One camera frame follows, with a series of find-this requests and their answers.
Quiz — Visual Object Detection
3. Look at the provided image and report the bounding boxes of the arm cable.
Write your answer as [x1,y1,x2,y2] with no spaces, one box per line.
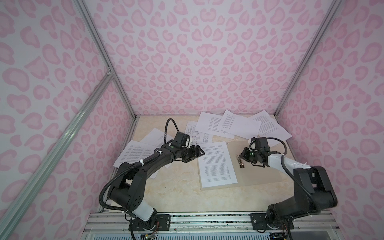
[98,118,181,212]
[265,137,322,215]

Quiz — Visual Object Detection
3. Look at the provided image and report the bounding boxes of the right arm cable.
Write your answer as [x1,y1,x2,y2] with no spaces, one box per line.
[265,137,322,215]

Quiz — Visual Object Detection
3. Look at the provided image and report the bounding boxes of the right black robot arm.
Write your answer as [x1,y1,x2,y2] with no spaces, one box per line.
[239,137,338,230]

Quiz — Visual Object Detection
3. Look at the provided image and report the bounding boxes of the corner aluminium post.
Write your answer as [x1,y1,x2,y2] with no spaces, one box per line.
[73,0,137,120]
[274,0,345,121]

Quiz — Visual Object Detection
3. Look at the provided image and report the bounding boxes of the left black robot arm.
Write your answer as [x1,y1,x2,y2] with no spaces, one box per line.
[99,132,205,230]

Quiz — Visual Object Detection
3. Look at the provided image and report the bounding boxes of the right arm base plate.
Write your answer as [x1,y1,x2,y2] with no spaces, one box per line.
[250,213,289,232]

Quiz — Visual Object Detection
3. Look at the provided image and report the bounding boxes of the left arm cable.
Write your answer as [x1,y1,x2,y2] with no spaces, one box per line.
[98,118,181,212]

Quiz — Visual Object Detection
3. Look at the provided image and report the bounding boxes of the beige paper folder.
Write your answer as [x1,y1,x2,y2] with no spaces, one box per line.
[200,141,283,191]

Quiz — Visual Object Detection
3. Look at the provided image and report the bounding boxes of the large text sheet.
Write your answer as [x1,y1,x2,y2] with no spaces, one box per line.
[198,142,238,189]

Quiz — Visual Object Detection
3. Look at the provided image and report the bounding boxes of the left corner aluminium post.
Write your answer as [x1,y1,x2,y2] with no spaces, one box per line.
[73,0,137,120]

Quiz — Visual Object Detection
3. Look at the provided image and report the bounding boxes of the diagram sheet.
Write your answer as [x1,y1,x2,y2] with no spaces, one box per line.
[184,121,213,145]

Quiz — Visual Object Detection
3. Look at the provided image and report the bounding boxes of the diagonal aluminium frame bar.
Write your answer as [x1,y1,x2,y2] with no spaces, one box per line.
[1,73,114,240]

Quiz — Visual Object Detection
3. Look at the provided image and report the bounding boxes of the right corner aluminium post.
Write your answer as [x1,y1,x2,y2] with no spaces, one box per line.
[274,0,345,121]

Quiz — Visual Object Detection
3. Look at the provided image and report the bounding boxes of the text sheet back overlapping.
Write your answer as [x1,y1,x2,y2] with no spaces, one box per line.
[217,110,262,140]

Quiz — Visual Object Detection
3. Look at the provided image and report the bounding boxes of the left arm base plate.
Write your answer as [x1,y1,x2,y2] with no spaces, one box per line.
[129,214,171,232]

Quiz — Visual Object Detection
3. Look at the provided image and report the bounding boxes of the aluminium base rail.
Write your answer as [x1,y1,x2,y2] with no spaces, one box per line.
[81,211,344,240]

